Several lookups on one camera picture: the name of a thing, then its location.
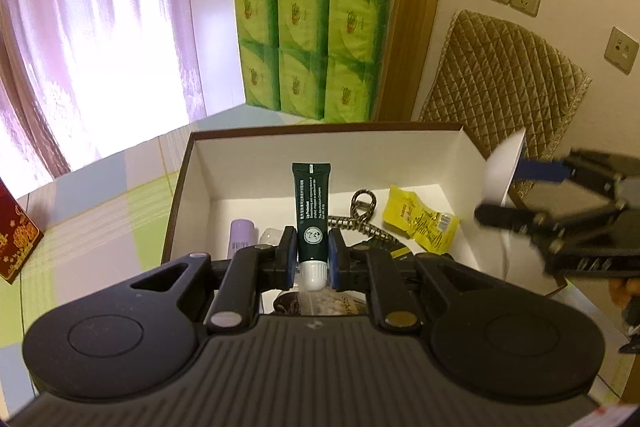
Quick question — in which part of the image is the red gift box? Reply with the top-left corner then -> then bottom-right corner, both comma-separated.
0,179 -> 43,285

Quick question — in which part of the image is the pink lace curtain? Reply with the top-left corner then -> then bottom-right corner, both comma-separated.
0,0 -> 208,188

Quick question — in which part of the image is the bag of cotton swabs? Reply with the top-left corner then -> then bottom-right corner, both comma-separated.
297,289 -> 371,317

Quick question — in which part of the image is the purple packet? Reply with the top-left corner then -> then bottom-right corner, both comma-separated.
227,218 -> 258,260

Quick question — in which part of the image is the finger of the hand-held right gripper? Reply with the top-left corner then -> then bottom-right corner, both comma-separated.
474,199 -> 630,253
517,148 -> 631,195

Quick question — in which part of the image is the dark green tube white cap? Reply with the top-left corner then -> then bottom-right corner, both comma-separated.
291,162 -> 333,293

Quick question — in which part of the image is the brown cardboard box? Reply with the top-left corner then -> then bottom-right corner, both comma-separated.
160,121 -> 581,308

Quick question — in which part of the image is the brown scrunchie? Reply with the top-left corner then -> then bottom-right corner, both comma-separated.
272,291 -> 303,315

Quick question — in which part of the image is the person's right hand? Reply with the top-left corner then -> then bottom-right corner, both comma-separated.
609,276 -> 640,308

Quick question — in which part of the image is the checked cloth desktop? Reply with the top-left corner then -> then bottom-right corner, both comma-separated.
0,109 -> 640,408

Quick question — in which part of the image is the white ceramic spoon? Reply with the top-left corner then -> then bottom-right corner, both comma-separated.
481,127 -> 528,210

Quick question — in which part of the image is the yellow snack packet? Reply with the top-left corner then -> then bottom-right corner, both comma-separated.
382,185 -> 461,254

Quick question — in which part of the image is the chair with quilted cover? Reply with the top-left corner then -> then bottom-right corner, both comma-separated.
417,9 -> 593,208

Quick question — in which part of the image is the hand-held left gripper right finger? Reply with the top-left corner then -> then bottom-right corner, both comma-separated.
327,229 -> 501,333

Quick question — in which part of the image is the stack of green tissue packs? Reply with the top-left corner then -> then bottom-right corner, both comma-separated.
231,0 -> 400,124

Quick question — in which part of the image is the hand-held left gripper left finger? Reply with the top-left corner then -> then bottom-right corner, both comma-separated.
127,226 -> 298,333

